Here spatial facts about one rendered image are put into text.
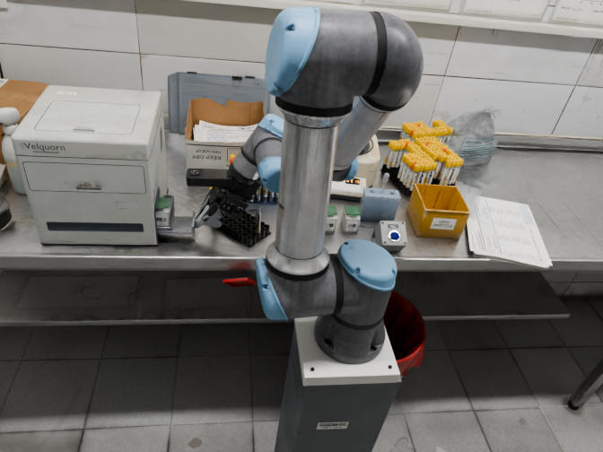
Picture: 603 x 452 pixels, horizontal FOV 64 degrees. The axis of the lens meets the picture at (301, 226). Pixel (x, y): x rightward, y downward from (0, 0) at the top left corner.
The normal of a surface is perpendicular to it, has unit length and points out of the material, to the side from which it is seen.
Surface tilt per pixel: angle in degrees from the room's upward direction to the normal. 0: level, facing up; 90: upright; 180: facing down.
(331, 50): 68
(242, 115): 88
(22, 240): 0
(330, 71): 83
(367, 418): 90
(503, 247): 1
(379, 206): 90
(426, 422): 0
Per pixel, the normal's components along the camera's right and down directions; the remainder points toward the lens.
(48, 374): 0.11, -0.78
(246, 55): 0.11, 0.63
